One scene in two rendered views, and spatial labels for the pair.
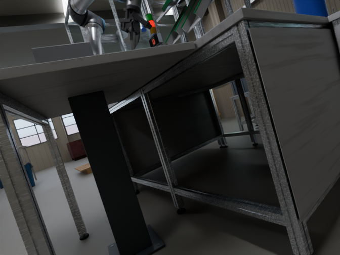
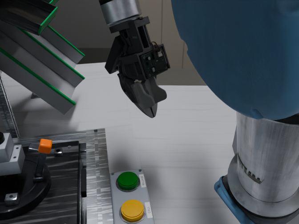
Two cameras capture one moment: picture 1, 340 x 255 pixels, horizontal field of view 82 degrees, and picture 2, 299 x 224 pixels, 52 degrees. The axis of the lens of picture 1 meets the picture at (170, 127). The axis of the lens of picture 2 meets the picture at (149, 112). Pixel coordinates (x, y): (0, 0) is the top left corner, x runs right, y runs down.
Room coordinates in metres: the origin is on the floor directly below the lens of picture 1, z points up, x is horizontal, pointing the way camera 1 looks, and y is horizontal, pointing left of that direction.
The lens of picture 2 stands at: (1.61, 0.29, 1.41)
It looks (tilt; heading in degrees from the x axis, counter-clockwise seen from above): 35 degrees down; 204
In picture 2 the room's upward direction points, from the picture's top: straight up
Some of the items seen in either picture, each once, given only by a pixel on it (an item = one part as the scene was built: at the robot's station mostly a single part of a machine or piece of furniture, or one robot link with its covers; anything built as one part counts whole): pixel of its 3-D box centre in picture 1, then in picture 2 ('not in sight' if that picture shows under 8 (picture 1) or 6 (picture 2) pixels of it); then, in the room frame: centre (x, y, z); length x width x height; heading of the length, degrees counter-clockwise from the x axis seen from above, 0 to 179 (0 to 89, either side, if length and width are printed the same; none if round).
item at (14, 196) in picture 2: not in sight; (12, 199); (1.39, -0.06, 1.00); 0.02 x 0.01 x 0.02; 124
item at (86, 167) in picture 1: (107, 160); not in sight; (4.32, 1.54, 0.06); 1.28 x 0.88 x 0.12; 121
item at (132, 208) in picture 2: not in sight; (132, 211); (1.31, 0.12, 0.96); 0.04 x 0.04 x 0.02
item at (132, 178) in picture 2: not in sight; (127, 182); (1.25, 0.09, 0.96); 0.04 x 0.04 x 0.02
